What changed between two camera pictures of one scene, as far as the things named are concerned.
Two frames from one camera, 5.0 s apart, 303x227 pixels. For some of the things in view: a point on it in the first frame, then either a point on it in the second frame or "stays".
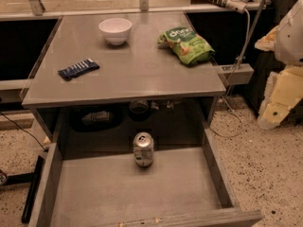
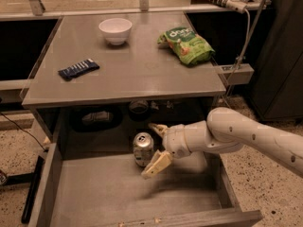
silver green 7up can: (143, 145) stays
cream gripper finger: (284, 89) -> (174, 142)
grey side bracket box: (237, 74) stays
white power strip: (233, 2) stays
